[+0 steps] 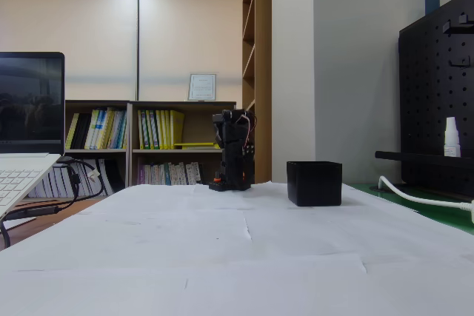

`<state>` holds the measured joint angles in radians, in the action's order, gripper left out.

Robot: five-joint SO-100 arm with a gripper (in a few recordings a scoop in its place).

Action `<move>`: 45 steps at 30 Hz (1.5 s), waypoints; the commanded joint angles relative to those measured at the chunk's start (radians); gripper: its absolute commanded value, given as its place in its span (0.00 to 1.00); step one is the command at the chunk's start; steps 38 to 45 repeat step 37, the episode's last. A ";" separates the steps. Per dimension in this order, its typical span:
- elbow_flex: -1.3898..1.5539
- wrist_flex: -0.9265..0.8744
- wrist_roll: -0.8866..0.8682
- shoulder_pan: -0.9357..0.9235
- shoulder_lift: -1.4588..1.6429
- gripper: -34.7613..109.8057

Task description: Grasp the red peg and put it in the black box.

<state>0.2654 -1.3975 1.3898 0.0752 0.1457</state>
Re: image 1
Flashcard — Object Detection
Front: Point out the black square container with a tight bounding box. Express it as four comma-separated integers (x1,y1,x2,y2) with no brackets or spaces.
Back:
286,160,344,208

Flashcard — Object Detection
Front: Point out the orange black table clamp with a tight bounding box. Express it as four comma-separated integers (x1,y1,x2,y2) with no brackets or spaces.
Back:
207,172,228,192

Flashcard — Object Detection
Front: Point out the flat yellow book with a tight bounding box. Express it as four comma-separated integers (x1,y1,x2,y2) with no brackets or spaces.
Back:
173,141,216,150

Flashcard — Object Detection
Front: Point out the framed certificate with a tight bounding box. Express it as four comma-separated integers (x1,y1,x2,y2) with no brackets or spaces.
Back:
187,72,219,103

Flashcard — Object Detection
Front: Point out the tall wooden bookshelf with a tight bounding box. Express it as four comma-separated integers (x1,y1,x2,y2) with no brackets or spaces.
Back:
241,0,273,186

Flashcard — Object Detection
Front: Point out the low wooden bookshelf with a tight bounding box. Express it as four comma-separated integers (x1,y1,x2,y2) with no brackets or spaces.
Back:
127,100,238,188
64,99,131,199

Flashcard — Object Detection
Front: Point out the black binder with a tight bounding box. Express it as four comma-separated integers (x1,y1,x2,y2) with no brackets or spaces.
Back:
70,112,93,150

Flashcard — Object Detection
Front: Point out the thin yellow book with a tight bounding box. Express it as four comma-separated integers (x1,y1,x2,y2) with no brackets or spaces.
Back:
65,112,80,150

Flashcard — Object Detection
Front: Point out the black pegboard shelf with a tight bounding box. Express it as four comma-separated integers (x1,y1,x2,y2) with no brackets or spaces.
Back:
374,149,474,169

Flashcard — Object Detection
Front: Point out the black pegboard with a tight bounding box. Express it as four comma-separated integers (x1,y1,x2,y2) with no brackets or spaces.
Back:
397,0,474,198

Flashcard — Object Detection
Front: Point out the white laptop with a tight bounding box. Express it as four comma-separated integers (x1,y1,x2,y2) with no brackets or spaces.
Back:
0,51,66,221

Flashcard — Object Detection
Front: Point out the small white bottle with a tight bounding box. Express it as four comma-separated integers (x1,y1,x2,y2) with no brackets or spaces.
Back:
442,116,462,158

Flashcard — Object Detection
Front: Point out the red white servo wire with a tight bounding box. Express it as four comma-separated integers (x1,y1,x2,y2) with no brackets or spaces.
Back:
236,110,258,147

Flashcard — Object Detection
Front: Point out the yellow ring binder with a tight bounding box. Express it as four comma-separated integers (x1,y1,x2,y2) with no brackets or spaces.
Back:
170,109,186,150

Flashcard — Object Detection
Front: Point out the black laptop cable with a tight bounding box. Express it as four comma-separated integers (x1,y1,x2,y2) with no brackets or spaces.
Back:
0,156,81,251
72,159,109,201

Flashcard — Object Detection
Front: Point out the white power strip cable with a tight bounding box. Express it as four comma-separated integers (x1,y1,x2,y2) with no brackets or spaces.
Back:
377,175,474,214

